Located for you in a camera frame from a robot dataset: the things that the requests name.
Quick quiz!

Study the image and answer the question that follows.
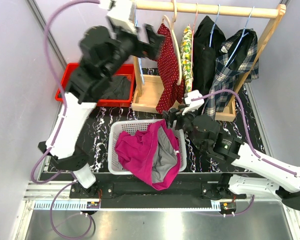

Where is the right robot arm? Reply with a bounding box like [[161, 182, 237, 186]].
[[163, 108, 300, 211]]

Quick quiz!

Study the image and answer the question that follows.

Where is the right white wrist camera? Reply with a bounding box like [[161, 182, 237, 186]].
[[182, 90, 205, 116]]

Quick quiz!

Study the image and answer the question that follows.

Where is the blue hanger of plaid skirt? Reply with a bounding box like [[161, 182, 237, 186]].
[[225, 6, 255, 67]]

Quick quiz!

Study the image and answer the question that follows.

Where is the blue hanger of black skirt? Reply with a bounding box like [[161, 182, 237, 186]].
[[209, 4, 221, 48]]

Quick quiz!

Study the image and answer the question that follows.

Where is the red polka dot skirt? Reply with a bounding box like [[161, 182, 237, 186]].
[[156, 23, 184, 114]]

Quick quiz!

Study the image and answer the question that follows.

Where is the white plastic basket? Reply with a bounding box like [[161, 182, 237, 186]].
[[107, 119, 187, 175]]

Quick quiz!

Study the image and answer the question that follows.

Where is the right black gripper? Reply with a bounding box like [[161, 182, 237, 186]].
[[161, 104, 204, 151]]

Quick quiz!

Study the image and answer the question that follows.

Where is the purple cable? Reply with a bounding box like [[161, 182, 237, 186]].
[[30, 0, 102, 238], [191, 89, 300, 217]]

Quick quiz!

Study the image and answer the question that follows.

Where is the wooden hanger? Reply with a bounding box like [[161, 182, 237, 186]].
[[161, 0, 183, 85]]

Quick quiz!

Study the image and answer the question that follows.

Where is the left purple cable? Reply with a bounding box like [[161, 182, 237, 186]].
[[30, 0, 102, 238]]

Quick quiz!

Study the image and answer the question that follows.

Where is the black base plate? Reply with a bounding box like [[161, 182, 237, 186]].
[[38, 171, 269, 209]]

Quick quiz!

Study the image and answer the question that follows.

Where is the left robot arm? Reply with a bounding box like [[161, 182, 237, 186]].
[[38, 24, 165, 198]]

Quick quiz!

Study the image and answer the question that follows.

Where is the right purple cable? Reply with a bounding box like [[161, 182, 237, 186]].
[[191, 89, 300, 217]]

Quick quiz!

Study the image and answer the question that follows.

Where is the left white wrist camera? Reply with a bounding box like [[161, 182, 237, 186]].
[[99, 0, 138, 35]]

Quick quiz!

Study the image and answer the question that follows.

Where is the red plastic bin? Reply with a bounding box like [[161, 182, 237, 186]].
[[54, 62, 136, 108]]

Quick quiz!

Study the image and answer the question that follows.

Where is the magenta skirt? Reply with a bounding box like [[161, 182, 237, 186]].
[[114, 120, 181, 191]]

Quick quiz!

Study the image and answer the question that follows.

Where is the dark grey garment in bin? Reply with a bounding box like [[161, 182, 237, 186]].
[[101, 75, 131, 100]]

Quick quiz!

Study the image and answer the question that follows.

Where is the lemon print skirt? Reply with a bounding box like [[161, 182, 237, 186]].
[[180, 25, 193, 93]]

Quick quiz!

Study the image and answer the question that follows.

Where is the plaid skirt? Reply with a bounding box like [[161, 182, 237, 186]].
[[201, 28, 261, 117]]

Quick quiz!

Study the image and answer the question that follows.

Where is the light blue wire hanger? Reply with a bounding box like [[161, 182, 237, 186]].
[[133, 0, 145, 86]]

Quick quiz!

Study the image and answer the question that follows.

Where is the wooden clothes rack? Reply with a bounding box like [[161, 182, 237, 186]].
[[131, 0, 286, 114]]

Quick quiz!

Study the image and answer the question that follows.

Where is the black skirt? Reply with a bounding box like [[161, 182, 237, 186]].
[[192, 16, 226, 96]]

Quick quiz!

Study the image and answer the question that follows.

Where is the pink wire hanger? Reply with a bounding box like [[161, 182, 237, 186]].
[[191, 2, 199, 65]]

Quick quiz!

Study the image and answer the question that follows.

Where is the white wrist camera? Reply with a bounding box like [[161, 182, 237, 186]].
[[182, 90, 205, 116], [99, 0, 138, 35]]

